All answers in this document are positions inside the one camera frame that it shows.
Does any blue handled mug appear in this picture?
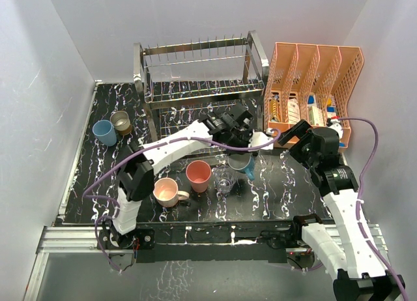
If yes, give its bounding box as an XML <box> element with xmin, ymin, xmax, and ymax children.
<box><xmin>227</xmin><ymin>153</ymin><xmax>255</xmax><ymax>181</ymax></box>

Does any clear glass cup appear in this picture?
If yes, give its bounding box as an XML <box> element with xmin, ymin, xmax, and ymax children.
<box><xmin>213</xmin><ymin>165</ymin><xmax>237</xmax><ymax>195</ymax></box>

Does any dusty pink tumbler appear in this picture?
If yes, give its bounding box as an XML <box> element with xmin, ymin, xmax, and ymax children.
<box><xmin>186</xmin><ymin>160</ymin><xmax>212</xmax><ymax>193</ymax></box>

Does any peach handled mug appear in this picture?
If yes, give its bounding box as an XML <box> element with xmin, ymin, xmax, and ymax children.
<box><xmin>153</xmin><ymin>177</ymin><xmax>190</xmax><ymax>208</ymax></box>

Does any cream and brown steel cup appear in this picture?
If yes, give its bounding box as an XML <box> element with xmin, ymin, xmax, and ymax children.
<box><xmin>110</xmin><ymin>111</ymin><xmax>132</xmax><ymax>136</ymax></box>

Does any light blue tumbler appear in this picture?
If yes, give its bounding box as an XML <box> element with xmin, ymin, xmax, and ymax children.
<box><xmin>93</xmin><ymin>120</ymin><xmax>117</xmax><ymax>147</ymax></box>

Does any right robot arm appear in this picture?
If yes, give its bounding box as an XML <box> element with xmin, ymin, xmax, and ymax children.
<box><xmin>278</xmin><ymin>118</ymin><xmax>409</xmax><ymax>300</ymax></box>

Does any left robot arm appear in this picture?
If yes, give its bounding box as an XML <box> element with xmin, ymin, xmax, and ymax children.
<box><xmin>108</xmin><ymin>104</ymin><xmax>262</xmax><ymax>248</ymax></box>

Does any steel two-tier dish rack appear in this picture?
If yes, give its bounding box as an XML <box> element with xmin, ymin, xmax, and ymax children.
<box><xmin>134</xmin><ymin>31</ymin><xmax>269</xmax><ymax>143</ymax></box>

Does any white medicine box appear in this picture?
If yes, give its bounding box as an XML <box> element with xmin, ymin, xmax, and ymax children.
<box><xmin>287</xmin><ymin>98</ymin><xmax>301</xmax><ymax>124</ymax></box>

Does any blue white box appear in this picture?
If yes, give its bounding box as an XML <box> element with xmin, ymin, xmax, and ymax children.
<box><xmin>307</xmin><ymin>93</ymin><xmax>337</xmax><ymax>126</ymax></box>

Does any yellow striped box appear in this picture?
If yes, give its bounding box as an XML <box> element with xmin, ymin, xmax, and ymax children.
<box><xmin>268</xmin><ymin>94</ymin><xmax>281</xmax><ymax>122</ymax></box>

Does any orange plastic file organizer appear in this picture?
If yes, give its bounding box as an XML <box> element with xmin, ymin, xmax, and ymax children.
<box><xmin>263</xmin><ymin>42</ymin><xmax>364</xmax><ymax>132</ymax></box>

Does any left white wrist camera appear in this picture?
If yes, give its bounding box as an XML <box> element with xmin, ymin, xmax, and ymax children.
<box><xmin>248</xmin><ymin>128</ymin><xmax>276</xmax><ymax>151</ymax></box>

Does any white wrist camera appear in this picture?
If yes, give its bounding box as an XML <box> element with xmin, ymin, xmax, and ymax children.
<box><xmin>326</xmin><ymin>116</ymin><xmax>343</xmax><ymax>140</ymax></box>
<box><xmin>248</xmin><ymin>128</ymin><xmax>276</xmax><ymax>151</ymax></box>

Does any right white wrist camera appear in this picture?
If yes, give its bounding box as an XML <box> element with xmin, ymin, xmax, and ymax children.
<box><xmin>326</xmin><ymin>116</ymin><xmax>343</xmax><ymax>140</ymax></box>

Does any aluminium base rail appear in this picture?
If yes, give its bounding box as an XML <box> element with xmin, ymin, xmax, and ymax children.
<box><xmin>22</xmin><ymin>224</ymin><xmax>401</xmax><ymax>301</ymax></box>

